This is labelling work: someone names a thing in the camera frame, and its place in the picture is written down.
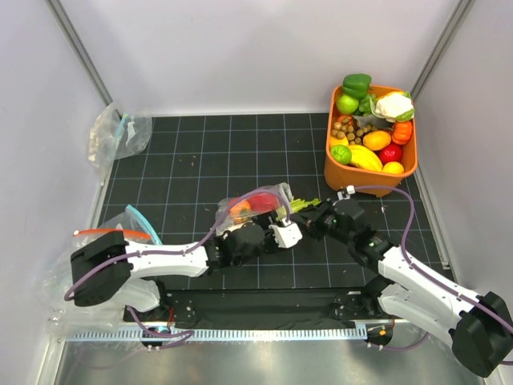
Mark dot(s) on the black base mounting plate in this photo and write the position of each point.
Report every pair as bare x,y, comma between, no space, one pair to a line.
268,309

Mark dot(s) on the green bell pepper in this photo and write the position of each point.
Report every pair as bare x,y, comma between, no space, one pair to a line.
356,85

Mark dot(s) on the yellow banana bunch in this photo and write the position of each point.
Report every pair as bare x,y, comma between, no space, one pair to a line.
362,157

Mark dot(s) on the red tomato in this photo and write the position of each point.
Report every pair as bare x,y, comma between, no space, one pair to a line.
240,211

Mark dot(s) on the small orange pumpkin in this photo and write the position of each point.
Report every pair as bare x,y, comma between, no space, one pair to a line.
402,132

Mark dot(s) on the red apple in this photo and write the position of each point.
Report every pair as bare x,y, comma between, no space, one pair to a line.
391,153

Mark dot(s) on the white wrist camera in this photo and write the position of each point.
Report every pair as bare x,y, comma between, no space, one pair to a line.
346,192
286,233

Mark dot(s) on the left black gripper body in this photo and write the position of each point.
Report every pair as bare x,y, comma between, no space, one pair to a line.
268,244

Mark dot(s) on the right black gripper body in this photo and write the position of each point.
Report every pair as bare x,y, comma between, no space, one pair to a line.
323,221

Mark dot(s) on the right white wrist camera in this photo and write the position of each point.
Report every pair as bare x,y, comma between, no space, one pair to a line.
346,192

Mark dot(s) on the clear bag orange zipper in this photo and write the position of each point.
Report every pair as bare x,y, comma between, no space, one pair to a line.
65,319

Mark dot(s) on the clear bag blue zipper back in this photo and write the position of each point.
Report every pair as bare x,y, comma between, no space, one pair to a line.
115,137

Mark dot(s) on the green celery stalk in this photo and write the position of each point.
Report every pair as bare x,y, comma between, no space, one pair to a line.
297,205

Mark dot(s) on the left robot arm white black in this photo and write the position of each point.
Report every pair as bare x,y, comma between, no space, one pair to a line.
112,268

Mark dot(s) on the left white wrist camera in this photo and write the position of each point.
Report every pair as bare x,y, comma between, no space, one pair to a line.
286,233

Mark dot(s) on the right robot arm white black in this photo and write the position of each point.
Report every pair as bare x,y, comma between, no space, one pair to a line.
477,328

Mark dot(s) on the white cauliflower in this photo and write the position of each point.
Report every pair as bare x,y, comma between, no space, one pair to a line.
395,107

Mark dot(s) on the orange plastic bin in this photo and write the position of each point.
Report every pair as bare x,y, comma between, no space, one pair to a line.
339,175

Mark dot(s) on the green grape bunch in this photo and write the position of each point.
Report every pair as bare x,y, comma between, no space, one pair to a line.
365,104

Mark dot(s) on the yellow orange mango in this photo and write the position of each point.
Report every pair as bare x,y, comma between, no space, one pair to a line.
377,140

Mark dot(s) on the yellow lemon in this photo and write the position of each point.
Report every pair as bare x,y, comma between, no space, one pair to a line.
393,167

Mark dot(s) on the slotted cable duct rail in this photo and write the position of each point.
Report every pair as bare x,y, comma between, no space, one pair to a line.
135,334

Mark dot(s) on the clear polka dot zip bag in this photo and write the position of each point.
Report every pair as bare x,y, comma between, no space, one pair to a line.
224,221

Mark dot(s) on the red bell pepper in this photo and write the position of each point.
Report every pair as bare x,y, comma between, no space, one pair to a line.
263,202

